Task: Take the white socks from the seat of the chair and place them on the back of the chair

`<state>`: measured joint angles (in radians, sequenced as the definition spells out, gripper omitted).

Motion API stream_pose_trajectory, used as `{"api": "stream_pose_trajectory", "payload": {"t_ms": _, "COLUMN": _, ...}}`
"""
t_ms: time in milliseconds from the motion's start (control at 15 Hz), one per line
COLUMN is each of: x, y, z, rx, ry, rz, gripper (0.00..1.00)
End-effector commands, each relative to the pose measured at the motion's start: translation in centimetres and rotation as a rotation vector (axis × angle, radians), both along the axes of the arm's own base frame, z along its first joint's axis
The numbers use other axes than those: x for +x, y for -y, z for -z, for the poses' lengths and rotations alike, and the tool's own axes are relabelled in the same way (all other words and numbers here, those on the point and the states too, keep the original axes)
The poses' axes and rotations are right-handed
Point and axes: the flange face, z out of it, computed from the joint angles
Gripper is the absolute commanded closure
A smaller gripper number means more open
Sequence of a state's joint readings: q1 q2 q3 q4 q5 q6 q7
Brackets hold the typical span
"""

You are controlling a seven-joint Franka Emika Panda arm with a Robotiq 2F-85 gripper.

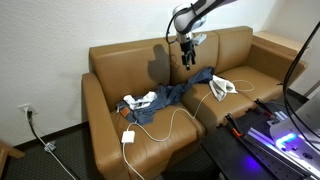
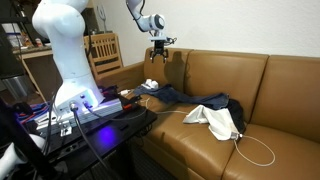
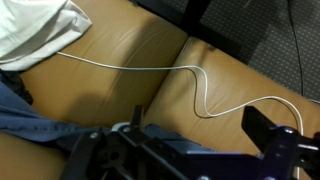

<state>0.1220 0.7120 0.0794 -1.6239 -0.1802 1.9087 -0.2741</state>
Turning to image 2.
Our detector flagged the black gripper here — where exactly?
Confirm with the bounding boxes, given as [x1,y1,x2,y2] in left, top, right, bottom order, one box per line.
[149,35,170,64]

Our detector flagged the white sock with gray toe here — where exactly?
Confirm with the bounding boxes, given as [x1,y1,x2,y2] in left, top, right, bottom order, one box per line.
[141,79,155,90]

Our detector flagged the wooden slatted chair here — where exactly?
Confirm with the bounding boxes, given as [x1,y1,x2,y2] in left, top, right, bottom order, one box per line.
[83,32,124,81]

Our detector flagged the blue denim jeans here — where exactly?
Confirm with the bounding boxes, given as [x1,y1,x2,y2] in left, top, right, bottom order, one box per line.
[133,83,231,111]

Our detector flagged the white power adapter block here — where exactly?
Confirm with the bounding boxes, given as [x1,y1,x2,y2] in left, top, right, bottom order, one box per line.
[119,88,132,97]

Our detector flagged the brown leather sofa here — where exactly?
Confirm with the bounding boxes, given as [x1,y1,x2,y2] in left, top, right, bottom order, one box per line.
[96,46,320,180]

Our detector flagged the silver robot mounting plate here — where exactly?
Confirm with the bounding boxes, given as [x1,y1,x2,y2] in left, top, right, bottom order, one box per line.
[34,98,124,132]

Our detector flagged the white cloth garment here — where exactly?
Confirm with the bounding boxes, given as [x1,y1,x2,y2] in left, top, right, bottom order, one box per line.
[182,104,241,142]

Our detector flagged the black cart table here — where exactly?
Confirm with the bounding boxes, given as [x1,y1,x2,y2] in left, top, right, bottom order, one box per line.
[19,94,158,180]

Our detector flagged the black garment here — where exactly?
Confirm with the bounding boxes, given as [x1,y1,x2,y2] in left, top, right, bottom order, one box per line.
[226,98,248,134]

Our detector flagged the small white charger plug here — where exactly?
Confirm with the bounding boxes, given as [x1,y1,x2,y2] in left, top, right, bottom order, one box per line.
[229,131,244,141]

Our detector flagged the wooden desk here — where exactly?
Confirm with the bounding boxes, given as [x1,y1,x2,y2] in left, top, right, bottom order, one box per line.
[13,44,68,103]

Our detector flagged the small red white can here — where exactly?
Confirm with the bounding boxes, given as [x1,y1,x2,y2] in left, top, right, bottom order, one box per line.
[34,37,45,48]

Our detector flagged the gray trash can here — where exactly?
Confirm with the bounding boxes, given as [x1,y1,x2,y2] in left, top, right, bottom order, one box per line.
[1,73,33,101]

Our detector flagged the black monitor screen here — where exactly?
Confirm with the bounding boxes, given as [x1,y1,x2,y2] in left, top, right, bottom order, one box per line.
[0,23,27,81]

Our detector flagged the black tripod pole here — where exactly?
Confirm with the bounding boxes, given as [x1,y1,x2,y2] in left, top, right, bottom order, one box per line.
[0,96,58,180]

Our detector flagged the white rounded device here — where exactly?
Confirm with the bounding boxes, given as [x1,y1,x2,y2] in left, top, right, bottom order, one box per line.
[0,133,46,178]

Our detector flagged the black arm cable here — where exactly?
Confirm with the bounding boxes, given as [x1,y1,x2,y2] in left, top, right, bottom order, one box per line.
[132,0,148,25]

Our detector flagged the thin white adapter cable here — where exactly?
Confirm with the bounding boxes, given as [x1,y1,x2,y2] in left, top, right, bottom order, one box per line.
[128,94,189,116]

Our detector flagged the red handled clamp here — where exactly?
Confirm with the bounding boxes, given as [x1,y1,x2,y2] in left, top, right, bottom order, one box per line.
[122,102,141,111]

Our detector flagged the ring light on stand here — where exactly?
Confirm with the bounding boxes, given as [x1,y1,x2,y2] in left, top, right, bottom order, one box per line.
[94,3,110,34]

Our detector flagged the thick black base cable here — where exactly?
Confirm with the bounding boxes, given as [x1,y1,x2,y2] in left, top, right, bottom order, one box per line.
[68,101,118,180]

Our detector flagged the small metal bracket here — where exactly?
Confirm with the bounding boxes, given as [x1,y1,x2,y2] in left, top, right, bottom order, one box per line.
[59,121,73,138]

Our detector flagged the blue and red cable bundle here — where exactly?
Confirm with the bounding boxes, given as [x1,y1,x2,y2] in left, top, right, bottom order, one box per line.
[14,103,52,125]

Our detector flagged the white looped charging cable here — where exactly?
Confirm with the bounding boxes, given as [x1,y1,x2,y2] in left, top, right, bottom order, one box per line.
[233,133,277,168]

